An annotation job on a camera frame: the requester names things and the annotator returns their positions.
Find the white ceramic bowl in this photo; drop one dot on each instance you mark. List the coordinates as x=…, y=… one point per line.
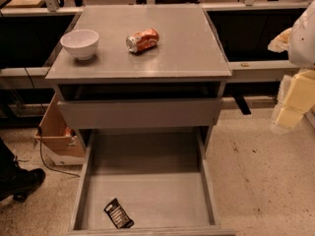
x=80, y=43

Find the crushed orange soda can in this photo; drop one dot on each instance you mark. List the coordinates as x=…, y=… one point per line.
x=142, y=40

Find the grey drawer cabinet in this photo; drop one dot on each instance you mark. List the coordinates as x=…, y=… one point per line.
x=187, y=62

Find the black shoe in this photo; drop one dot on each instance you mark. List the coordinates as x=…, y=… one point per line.
x=20, y=182

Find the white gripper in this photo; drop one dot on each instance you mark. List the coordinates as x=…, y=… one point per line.
x=303, y=39

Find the black rxbar chocolate wrapper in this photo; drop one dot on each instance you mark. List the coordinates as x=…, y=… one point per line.
x=118, y=215

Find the cardboard box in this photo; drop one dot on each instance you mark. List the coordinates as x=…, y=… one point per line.
x=61, y=143

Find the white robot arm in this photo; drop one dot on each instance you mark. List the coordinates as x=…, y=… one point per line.
x=301, y=52

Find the open grey middle drawer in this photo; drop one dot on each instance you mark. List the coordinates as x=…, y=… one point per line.
x=161, y=180

